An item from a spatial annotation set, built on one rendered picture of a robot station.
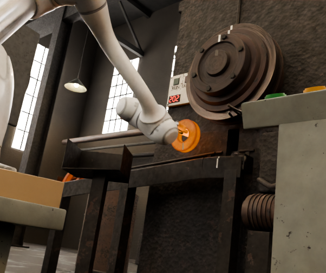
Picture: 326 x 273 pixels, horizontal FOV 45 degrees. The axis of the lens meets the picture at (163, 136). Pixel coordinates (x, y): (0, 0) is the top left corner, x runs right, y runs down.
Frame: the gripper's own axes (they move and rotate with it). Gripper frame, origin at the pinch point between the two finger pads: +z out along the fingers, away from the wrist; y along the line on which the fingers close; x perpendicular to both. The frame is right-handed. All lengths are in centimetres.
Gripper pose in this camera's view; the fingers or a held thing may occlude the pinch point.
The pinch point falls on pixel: (185, 132)
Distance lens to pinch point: 183.5
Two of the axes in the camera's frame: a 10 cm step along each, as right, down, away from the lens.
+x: 1.0, -9.7, 2.4
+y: 7.5, -0.9, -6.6
